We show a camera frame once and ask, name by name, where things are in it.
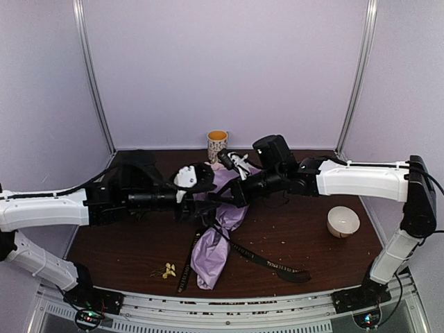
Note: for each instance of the aluminium frame post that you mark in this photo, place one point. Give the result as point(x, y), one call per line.
point(358, 81)
point(79, 17)

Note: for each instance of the floral ceramic mug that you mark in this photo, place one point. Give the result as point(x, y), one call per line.
point(216, 141)

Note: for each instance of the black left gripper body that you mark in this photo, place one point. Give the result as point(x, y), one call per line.
point(186, 211)

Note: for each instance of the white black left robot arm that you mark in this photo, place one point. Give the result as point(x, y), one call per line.
point(131, 184)

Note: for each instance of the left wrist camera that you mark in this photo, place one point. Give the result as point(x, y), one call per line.
point(195, 178)

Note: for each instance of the right aluminium frame post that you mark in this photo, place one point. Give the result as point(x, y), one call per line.
point(358, 81)

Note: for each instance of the front aluminium rail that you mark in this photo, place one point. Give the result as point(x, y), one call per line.
point(310, 312)

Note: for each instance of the fallen yellow flower sprig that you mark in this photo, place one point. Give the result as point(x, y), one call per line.
point(164, 272)

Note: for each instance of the white round bowl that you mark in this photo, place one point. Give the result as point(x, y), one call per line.
point(342, 222)

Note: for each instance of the left aluminium frame post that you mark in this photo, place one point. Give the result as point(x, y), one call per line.
point(79, 17)

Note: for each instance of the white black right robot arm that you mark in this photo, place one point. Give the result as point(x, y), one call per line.
point(407, 182)

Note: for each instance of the black printed ribbon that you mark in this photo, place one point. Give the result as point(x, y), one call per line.
point(208, 218)

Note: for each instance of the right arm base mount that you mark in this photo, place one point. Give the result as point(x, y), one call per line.
point(364, 305)

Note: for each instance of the pink rose stem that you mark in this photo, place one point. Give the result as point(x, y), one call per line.
point(215, 166)

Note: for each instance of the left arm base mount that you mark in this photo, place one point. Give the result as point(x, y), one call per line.
point(90, 313)

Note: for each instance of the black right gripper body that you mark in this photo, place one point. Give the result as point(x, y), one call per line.
point(273, 184)

